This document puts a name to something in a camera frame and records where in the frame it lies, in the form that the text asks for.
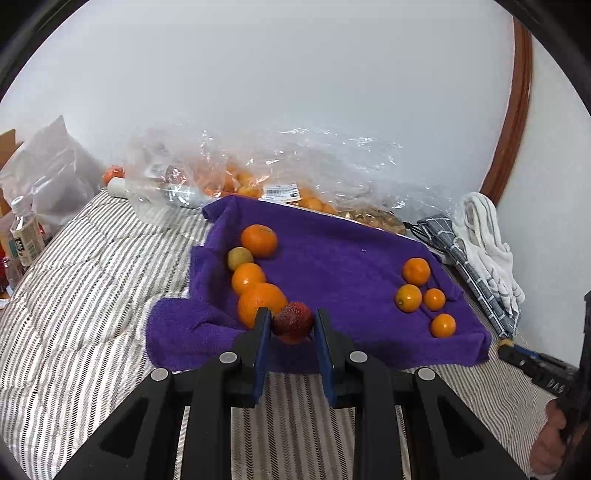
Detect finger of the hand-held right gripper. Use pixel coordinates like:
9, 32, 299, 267
515, 344, 561, 370
498, 345, 539, 381

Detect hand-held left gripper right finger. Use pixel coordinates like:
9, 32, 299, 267
314, 308, 527, 480

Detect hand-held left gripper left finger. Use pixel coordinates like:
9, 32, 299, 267
55, 307, 273, 480

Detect red plum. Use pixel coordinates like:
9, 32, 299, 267
271, 301, 315, 344

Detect large orange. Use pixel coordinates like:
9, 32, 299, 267
241, 224, 279, 258
237, 282, 288, 329

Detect small orange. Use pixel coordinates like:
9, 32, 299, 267
423, 288, 447, 312
430, 313, 457, 339
231, 263, 267, 295
394, 284, 423, 313
402, 257, 431, 286

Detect person's right hand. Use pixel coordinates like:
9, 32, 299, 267
529, 401, 573, 476

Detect purple towel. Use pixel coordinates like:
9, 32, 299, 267
146, 194, 491, 372

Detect grey checked cloth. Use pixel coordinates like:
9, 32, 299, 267
418, 216, 520, 337

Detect white towel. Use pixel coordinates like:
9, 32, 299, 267
455, 191, 526, 319

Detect bag of brown snacks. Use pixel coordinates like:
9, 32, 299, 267
339, 208, 407, 236

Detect clear plastic bag of oranges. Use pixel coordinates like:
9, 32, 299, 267
185, 127, 462, 232

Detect crumpled clear plastic bag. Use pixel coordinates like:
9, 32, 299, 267
122, 129, 218, 222

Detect clear water bottle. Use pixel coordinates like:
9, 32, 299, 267
9, 196, 45, 267

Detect colourful packets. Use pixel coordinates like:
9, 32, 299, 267
0, 251, 17, 298

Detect large clear plastic bag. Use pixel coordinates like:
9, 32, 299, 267
0, 115, 105, 236

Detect brown wooden door frame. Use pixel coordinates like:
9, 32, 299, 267
480, 18, 534, 206

